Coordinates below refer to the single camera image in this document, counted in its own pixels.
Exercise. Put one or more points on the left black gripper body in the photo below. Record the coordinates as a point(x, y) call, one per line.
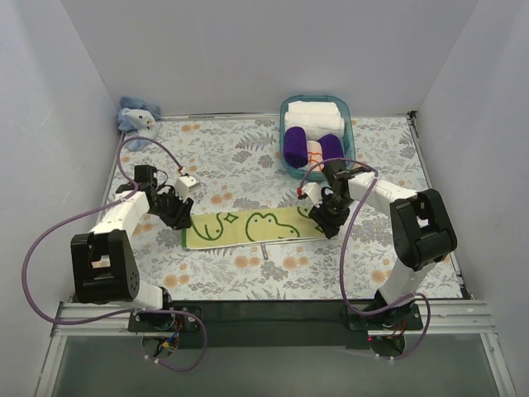
point(175, 212)

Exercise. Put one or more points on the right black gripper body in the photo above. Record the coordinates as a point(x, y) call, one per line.
point(326, 216)

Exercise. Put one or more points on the green patterned towel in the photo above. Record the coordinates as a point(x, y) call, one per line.
point(218, 230)

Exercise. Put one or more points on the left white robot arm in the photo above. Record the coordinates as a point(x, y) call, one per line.
point(104, 266)

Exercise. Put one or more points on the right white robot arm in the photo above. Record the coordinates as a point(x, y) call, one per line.
point(422, 231)

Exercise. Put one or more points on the right purple rolled towel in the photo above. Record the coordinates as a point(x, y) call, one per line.
point(331, 148)

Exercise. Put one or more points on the purple rolled towel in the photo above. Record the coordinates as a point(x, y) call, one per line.
point(331, 148)
point(295, 147)

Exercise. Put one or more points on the peach orange rolled towel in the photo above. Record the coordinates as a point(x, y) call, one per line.
point(314, 156)

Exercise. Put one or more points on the left purple rolled towel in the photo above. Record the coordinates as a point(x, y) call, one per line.
point(295, 147)

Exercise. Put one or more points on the floral table mat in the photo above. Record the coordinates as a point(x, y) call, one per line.
point(238, 167)

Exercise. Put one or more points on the blue crumpled towel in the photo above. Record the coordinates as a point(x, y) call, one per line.
point(138, 118)

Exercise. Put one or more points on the white rolled towel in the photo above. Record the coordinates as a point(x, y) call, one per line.
point(316, 118)

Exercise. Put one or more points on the teal plastic basket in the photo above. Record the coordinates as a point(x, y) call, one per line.
point(347, 141)

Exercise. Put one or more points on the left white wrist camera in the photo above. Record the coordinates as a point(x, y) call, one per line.
point(184, 184)

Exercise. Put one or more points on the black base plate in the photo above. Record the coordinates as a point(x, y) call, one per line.
point(352, 334)

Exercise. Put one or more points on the aluminium frame rail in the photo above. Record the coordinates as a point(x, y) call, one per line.
point(448, 316)

